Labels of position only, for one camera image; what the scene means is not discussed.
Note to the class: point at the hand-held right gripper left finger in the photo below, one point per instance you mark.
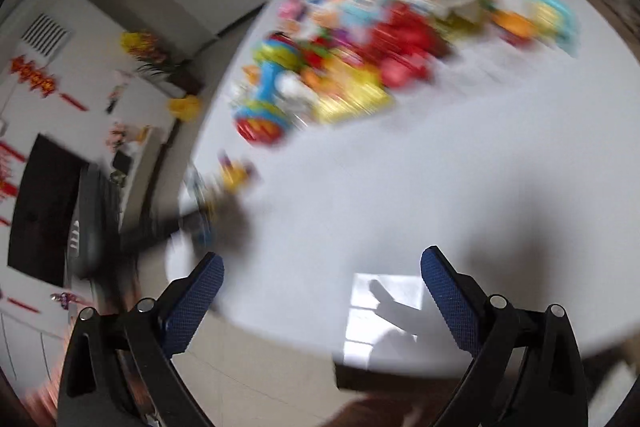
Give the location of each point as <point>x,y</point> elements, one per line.
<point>195,307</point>

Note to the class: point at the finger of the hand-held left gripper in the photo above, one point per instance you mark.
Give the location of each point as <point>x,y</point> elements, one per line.
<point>200,219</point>

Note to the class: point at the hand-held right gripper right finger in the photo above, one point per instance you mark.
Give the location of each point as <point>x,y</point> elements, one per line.
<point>450,302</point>

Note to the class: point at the yellow plastic toy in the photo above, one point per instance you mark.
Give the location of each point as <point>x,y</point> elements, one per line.
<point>235,174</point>

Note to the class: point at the black television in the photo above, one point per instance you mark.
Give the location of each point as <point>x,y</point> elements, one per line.
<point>45,212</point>

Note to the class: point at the pink flower bunch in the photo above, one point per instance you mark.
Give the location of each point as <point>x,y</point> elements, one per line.
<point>120,134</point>

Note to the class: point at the small purple figurine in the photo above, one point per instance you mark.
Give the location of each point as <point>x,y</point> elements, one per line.
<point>62,299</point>

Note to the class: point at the blue toy rattle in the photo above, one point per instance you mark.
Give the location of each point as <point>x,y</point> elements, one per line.
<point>267,79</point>

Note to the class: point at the white crumpled tissue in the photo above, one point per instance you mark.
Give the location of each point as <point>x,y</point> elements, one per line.
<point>294,89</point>

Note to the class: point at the yellow flower potted plant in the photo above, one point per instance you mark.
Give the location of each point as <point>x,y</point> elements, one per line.
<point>150,57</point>

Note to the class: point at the yellow snack packet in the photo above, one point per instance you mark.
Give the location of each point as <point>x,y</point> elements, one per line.
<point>352,102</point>

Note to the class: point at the pink plastic toy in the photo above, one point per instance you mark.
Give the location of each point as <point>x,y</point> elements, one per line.
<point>292,9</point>

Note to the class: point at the red plastic toy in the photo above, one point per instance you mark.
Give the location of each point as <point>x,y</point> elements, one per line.
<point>405,52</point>

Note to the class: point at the small orange bowl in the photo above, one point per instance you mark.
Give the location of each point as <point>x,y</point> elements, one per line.
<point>515,24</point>

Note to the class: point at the teal snail toy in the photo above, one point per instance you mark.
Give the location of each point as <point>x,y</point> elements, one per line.
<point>555,19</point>

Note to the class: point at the black picture frame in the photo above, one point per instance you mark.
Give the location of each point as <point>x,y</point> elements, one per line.
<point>121,162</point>

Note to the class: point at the red paper wall decoration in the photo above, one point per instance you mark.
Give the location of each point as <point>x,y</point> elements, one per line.
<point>7,172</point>

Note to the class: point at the red knot wall decoration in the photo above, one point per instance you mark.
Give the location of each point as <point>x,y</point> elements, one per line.
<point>35,77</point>

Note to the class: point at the white wall vent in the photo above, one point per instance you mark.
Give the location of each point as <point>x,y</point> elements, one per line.
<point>45,37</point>

